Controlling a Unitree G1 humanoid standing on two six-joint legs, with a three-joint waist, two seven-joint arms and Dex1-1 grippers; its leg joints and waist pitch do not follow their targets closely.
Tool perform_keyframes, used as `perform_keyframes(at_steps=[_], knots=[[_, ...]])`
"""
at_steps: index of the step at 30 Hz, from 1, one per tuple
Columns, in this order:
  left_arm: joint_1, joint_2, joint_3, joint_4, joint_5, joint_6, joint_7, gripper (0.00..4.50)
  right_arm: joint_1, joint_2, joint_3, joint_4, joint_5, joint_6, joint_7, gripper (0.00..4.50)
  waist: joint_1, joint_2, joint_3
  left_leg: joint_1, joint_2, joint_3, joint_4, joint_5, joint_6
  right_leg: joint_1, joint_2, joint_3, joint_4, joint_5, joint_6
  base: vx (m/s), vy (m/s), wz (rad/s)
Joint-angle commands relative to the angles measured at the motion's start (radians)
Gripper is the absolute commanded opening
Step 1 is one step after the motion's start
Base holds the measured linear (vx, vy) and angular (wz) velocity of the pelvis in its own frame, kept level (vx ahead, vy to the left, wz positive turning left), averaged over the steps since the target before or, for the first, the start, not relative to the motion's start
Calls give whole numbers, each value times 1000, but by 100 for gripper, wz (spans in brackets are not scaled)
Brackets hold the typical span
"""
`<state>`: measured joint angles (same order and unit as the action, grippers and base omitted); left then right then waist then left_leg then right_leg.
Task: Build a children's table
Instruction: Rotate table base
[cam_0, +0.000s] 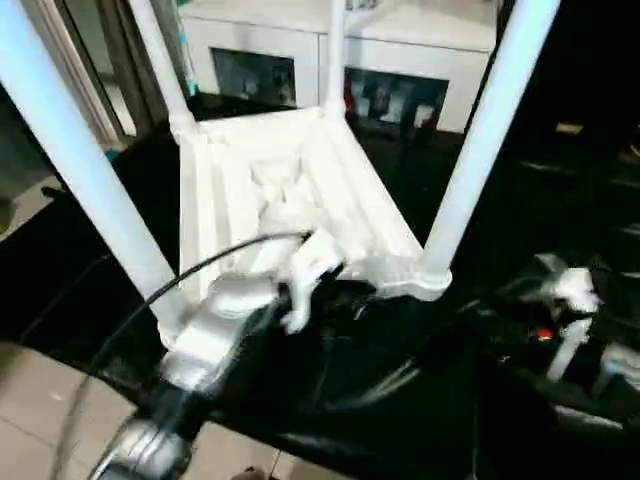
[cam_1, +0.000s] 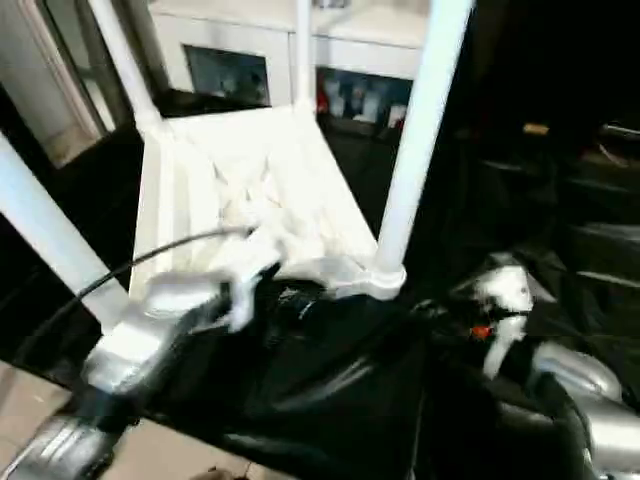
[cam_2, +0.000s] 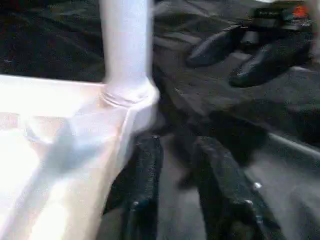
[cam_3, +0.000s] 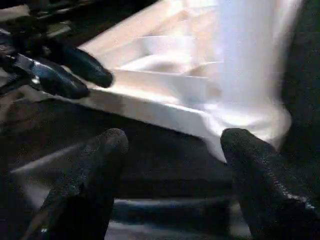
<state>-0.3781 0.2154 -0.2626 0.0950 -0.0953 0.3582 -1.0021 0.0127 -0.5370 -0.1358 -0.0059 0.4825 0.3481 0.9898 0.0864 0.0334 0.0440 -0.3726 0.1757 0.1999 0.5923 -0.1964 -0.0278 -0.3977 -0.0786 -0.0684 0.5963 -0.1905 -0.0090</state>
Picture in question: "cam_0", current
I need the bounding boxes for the grey curtain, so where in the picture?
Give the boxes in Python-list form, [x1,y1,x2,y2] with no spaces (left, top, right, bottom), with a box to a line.
[106,0,177,126]

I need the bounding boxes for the white sliding door frame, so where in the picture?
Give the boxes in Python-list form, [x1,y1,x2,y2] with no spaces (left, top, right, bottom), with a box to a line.
[37,0,139,137]

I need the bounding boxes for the black cabinet with gold label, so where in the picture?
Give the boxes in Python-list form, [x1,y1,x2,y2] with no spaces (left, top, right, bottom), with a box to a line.
[499,0,640,151]

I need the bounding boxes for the black work mat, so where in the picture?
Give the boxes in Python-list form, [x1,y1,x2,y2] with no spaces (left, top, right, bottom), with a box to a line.
[0,92,640,480]

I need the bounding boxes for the white plastic table top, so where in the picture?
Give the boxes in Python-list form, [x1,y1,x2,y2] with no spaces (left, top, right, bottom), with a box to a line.
[156,106,455,352]

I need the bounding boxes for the white glass-door cabinet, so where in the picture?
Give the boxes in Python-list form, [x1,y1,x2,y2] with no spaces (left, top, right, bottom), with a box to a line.
[181,0,502,135]

